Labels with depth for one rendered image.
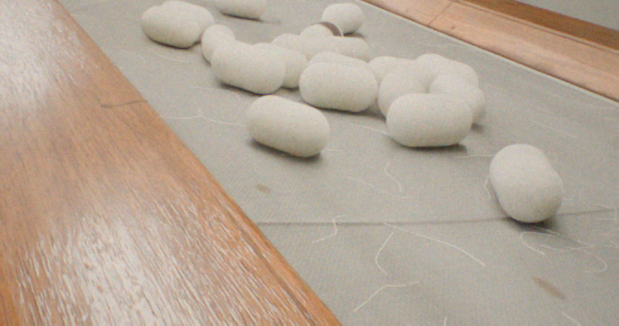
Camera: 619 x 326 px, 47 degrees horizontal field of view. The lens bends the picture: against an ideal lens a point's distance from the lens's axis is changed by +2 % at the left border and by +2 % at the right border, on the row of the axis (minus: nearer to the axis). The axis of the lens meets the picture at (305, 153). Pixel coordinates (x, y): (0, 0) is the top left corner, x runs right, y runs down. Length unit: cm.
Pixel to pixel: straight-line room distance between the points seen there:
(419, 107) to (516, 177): 6
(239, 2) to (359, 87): 19
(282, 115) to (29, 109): 9
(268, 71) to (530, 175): 13
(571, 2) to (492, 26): 240
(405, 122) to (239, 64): 8
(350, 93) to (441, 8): 29
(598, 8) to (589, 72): 240
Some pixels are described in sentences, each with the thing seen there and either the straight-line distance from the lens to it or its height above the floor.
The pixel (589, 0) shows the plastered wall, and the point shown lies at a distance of 290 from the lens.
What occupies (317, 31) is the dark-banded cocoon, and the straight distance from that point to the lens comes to 39.
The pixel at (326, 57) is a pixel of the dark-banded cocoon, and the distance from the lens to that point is 34.
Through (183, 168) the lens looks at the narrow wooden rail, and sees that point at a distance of 17.
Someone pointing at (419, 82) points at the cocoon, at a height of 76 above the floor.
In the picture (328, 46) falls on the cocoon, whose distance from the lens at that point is 35.
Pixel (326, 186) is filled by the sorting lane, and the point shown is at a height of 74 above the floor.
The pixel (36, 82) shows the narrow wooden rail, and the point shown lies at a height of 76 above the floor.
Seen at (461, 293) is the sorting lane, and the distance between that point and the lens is 19.
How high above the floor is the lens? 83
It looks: 21 degrees down
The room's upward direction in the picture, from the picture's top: 10 degrees clockwise
